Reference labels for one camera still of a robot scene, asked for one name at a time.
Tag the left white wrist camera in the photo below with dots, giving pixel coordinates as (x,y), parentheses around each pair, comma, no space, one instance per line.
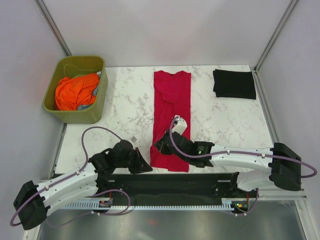
(132,140)

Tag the folded black t shirt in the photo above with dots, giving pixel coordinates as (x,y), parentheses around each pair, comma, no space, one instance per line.
(234,84)

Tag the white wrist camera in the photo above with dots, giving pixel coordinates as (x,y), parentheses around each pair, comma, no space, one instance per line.
(132,140)
(179,125)

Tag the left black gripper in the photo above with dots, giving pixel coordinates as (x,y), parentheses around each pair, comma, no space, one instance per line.
(143,166)

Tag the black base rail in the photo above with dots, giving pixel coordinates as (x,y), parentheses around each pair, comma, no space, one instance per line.
(214,185)

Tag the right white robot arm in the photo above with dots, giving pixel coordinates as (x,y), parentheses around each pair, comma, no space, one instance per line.
(276,166)

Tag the left aluminium frame post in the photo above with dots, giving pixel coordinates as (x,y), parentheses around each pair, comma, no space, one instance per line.
(43,8)

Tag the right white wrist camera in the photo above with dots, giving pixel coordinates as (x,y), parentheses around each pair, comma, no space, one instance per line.
(179,125)

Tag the right aluminium frame post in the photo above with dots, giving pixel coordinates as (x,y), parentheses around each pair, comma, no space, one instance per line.
(276,33)

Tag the white slotted cable duct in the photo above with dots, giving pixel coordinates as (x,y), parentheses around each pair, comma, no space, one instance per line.
(157,203)

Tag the aluminium frame post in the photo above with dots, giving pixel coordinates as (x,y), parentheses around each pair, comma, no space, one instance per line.
(43,8)
(276,33)

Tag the orange t shirt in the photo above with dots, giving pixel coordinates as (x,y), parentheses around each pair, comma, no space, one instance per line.
(74,91)

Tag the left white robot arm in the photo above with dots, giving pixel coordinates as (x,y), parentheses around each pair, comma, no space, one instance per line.
(35,202)

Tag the olive green plastic bin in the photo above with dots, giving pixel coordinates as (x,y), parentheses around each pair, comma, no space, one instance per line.
(75,66)

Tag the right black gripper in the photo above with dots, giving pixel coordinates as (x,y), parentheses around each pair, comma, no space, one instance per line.
(160,146)

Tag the magenta red t shirt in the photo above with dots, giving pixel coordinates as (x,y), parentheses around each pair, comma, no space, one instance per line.
(172,96)

